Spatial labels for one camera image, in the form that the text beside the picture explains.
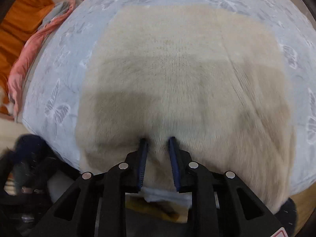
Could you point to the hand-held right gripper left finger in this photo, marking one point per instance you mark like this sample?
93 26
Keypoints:
142 163

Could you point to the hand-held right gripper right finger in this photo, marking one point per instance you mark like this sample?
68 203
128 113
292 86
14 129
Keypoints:
174 163

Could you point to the cream sweater with black hearts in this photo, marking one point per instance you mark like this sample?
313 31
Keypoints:
185 79

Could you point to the person's left leg dark pants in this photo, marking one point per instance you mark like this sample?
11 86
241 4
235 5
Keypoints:
32 145

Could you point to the person's leg dark pants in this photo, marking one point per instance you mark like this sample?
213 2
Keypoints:
288 212
32 145

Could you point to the person's right leg dark pants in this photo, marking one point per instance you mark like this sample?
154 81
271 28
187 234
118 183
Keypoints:
288 212

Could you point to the bed with blue butterfly sheet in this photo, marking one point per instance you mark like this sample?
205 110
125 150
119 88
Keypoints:
61 61

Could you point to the pink and grey quilt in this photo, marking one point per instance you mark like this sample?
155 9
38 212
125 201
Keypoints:
29 54

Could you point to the wide orange curtain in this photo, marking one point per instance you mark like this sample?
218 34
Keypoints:
19 17

